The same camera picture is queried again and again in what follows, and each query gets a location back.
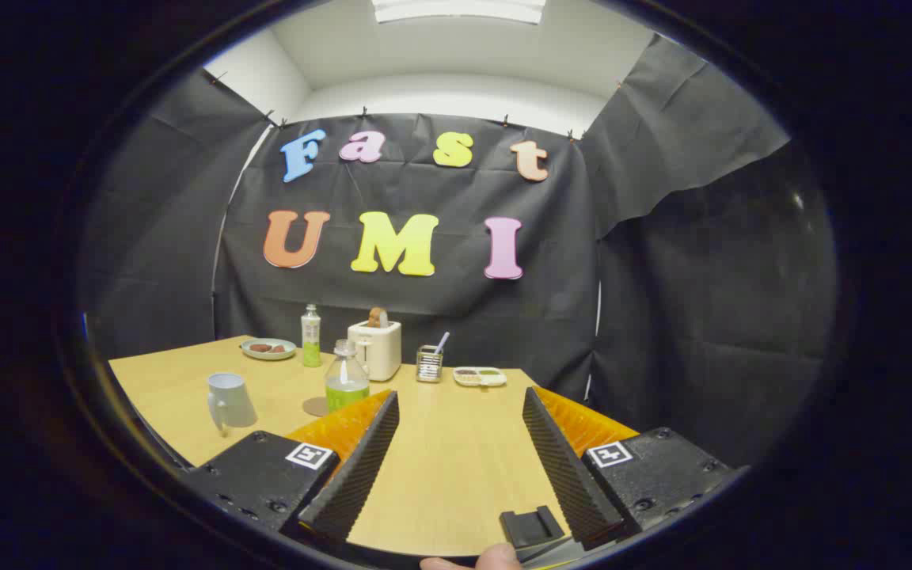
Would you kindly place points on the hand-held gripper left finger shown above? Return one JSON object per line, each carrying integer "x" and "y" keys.
{"x": 361, "y": 467}

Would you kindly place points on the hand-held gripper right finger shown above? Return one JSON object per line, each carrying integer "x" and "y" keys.
{"x": 563, "y": 467}

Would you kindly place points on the clear juice bottle green label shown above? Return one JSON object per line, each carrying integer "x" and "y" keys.
{"x": 346, "y": 394}

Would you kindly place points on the round brown coaster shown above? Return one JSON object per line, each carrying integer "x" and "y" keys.
{"x": 314, "y": 408}

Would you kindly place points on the slim bottle green label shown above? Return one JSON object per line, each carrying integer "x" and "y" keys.
{"x": 311, "y": 340}

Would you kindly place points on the wooden table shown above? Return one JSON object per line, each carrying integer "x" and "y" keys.
{"x": 448, "y": 459}

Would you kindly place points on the white toaster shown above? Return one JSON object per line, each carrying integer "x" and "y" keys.
{"x": 381, "y": 352}

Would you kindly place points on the white divided dish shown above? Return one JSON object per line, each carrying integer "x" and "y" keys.
{"x": 480, "y": 378}

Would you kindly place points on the pale green plate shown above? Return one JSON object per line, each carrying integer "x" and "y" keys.
{"x": 267, "y": 355}

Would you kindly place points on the pale drinking straw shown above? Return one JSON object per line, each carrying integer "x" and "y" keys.
{"x": 442, "y": 342}

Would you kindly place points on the brown toast slice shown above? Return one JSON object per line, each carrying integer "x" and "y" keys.
{"x": 377, "y": 318}

